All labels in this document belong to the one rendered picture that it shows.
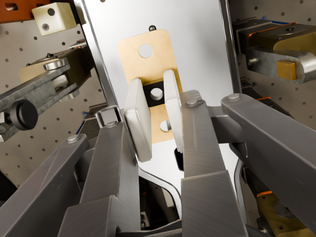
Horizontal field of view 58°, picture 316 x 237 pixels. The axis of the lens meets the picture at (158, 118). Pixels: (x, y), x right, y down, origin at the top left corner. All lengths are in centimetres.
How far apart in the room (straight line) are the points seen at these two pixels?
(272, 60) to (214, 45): 9
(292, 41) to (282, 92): 42
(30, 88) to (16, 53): 50
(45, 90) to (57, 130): 49
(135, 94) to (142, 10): 30
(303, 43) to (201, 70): 15
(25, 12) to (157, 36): 24
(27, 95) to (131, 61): 17
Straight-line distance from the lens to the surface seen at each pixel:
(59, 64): 41
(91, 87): 80
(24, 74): 45
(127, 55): 21
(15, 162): 97
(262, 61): 46
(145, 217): 61
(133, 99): 16
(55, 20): 41
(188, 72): 47
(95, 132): 63
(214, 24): 46
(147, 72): 21
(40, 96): 37
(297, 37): 46
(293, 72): 40
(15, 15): 39
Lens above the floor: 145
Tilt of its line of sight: 68 degrees down
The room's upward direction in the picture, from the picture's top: 178 degrees clockwise
